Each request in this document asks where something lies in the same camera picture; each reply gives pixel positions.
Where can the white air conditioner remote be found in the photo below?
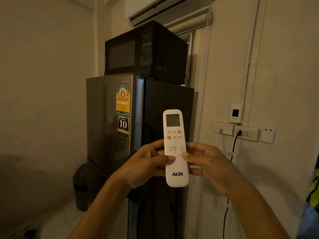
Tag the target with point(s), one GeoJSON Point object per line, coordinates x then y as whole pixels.
{"type": "Point", "coordinates": [174, 136]}

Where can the black gold warranty sticker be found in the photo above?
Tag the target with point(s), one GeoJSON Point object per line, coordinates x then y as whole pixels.
{"type": "Point", "coordinates": [123, 126]}

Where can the small white wall plate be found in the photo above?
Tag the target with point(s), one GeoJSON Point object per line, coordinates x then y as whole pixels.
{"type": "Point", "coordinates": [268, 136]}

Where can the person's right forearm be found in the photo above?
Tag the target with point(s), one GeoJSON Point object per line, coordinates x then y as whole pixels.
{"type": "Point", "coordinates": [256, 211]}

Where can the blue yellow hanging cloth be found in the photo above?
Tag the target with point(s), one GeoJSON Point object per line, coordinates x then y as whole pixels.
{"type": "Point", "coordinates": [311, 204]}

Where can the white wall breaker box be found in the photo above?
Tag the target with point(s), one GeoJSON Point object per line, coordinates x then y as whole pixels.
{"type": "Point", "coordinates": [236, 113]}

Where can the white wall power socket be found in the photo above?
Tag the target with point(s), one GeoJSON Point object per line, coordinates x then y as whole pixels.
{"type": "Point", "coordinates": [224, 128]}

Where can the person's right hand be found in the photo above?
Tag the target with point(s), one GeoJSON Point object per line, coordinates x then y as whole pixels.
{"type": "Point", "coordinates": [211, 166]}

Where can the grey steel refrigerator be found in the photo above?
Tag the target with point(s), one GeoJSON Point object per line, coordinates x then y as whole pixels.
{"type": "Point", "coordinates": [117, 146]}

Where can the black microwave oven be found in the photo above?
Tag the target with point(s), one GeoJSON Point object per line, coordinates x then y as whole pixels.
{"type": "Point", "coordinates": [147, 51]}

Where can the dark plastic trash bin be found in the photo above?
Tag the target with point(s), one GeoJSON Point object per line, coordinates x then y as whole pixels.
{"type": "Point", "coordinates": [81, 187]}

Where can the person's right thumb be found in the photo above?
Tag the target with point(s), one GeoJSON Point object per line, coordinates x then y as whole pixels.
{"type": "Point", "coordinates": [190, 158]}

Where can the rolled window blind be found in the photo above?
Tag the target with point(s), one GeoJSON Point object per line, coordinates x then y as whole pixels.
{"type": "Point", "coordinates": [192, 19]}

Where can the white wall switch socket plate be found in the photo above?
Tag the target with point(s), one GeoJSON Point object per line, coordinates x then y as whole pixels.
{"type": "Point", "coordinates": [246, 133]}

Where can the person's left hand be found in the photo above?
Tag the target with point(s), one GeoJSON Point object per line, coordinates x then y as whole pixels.
{"type": "Point", "coordinates": [139, 165]}

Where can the person's left forearm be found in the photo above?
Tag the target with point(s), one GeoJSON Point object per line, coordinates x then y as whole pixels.
{"type": "Point", "coordinates": [99, 210]}

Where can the yellow green energy sticker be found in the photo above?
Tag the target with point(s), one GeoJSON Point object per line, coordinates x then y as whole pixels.
{"type": "Point", "coordinates": [123, 100]}

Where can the person's left thumb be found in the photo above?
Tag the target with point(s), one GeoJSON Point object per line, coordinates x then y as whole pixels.
{"type": "Point", "coordinates": [163, 159]}

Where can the white wall air conditioner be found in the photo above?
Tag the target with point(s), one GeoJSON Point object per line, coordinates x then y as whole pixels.
{"type": "Point", "coordinates": [159, 8]}

